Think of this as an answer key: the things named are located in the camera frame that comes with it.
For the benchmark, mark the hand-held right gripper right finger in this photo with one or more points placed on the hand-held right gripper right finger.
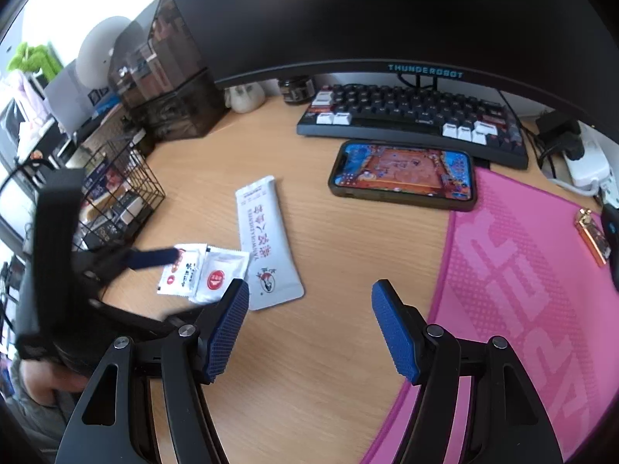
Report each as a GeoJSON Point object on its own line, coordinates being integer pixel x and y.
{"type": "Point", "coordinates": [396, 333]}

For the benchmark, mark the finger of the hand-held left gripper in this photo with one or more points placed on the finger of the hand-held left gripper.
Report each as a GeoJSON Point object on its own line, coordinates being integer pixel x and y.
{"type": "Point", "coordinates": [150, 258]}
{"type": "Point", "coordinates": [135, 324]}

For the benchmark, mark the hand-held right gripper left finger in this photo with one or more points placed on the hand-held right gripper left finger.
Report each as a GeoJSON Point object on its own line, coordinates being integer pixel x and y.
{"type": "Point", "coordinates": [227, 328]}

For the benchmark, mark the white sachet with pizza print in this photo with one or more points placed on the white sachet with pizza print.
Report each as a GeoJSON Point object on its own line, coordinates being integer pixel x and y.
{"type": "Point", "coordinates": [186, 275]}

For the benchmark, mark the white sachet with red circle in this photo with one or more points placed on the white sachet with red circle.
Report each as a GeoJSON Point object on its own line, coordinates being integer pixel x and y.
{"type": "Point", "coordinates": [217, 270]}

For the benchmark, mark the long white snack packet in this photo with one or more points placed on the long white snack packet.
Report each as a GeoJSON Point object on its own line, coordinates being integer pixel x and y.
{"type": "Point", "coordinates": [266, 241]}

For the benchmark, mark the person's left hand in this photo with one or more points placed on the person's left hand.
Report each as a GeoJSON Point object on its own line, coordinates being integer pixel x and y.
{"type": "Point", "coordinates": [48, 382]}

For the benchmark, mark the pink desk mat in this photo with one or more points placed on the pink desk mat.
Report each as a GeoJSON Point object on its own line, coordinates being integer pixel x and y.
{"type": "Point", "coordinates": [508, 275]}

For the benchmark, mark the dark acrylic storage drawers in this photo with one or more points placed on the dark acrylic storage drawers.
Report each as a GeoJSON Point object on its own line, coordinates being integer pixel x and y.
{"type": "Point", "coordinates": [179, 106]}

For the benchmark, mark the smartphone in dark case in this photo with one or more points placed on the smartphone in dark case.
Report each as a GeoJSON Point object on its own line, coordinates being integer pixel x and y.
{"type": "Point", "coordinates": [401, 169]}

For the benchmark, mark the cream ceramic vase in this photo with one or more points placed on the cream ceramic vase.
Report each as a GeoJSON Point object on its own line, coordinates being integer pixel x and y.
{"type": "Point", "coordinates": [244, 99]}

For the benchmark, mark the white round lamp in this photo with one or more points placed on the white round lamp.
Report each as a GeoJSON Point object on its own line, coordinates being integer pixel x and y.
{"type": "Point", "coordinates": [101, 53]}

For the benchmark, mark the green plush toy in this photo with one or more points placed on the green plush toy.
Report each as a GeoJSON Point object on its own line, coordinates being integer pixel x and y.
{"type": "Point", "coordinates": [34, 58]}

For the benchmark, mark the dark glass jar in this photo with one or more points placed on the dark glass jar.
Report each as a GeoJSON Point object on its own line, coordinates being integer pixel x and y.
{"type": "Point", "coordinates": [296, 91]}

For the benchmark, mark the black keyboard with white keys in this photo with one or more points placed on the black keyboard with white keys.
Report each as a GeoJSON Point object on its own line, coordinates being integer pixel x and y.
{"type": "Point", "coordinates": [387, 106]}

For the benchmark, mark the black computer mouse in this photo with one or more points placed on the black computer mouse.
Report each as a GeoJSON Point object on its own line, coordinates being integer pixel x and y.
{"type": "Point", "coordinates": [613, 241]}

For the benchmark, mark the white power strip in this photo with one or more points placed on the white power strip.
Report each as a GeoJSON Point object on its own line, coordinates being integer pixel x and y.
{"type": "Point", "coordinates": [587, 164]}

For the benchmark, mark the black plug adapter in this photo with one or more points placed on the black plug adapter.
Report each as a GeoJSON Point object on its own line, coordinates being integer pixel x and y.
{"type": "Point", "coordinates": [556, 128]}

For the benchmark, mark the black computer monitor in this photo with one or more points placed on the black computer monitor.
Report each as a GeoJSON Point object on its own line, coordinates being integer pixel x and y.
{"type": "Point", "coordinates": [387, 9]}

